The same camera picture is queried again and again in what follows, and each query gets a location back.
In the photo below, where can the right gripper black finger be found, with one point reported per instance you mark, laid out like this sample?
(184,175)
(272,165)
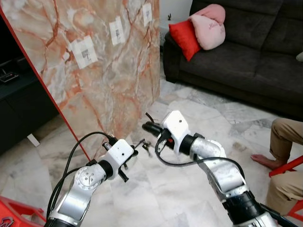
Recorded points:
(158,144)
(151,127)

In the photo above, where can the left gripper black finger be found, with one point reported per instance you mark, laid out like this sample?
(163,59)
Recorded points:
(140,143)
(124,175)

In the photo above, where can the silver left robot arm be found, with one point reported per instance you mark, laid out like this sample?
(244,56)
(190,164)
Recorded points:
(78,198)

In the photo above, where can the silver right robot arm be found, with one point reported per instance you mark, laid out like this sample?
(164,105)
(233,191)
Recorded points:
(227,175)

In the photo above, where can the large white hook sticker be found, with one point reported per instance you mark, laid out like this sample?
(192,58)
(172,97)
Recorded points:
(84,52)

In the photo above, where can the marble board with red edge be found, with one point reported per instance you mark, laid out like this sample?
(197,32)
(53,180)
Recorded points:
(94,85)

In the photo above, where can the red cushion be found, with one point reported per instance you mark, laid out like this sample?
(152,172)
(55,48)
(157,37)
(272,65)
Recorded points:
(185,40)

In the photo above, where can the red plastic stool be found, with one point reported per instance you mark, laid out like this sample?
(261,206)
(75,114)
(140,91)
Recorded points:
(19,213)
(284,168)

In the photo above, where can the pink cushion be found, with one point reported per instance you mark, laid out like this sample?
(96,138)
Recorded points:
(208,26)

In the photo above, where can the person's leg in khaki trousers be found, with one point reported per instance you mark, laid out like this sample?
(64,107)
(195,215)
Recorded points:
(284,189)
(284,137)

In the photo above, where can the dark grey sofa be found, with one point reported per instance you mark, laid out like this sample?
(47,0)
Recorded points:
(251,56)

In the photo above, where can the black TV console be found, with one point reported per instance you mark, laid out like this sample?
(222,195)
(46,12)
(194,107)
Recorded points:
(23,109)

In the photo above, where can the black tray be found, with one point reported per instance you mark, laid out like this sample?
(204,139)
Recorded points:
(8,75)

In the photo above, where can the light grey cushion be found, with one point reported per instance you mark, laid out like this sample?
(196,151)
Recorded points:
(299,56)

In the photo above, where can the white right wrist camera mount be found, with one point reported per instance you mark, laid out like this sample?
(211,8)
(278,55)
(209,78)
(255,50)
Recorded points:
(176,130)

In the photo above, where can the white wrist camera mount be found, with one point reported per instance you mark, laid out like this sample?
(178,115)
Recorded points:
(176,130)
(117,153)

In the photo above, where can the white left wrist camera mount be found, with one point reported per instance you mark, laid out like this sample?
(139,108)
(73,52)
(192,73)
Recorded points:
(117,153)

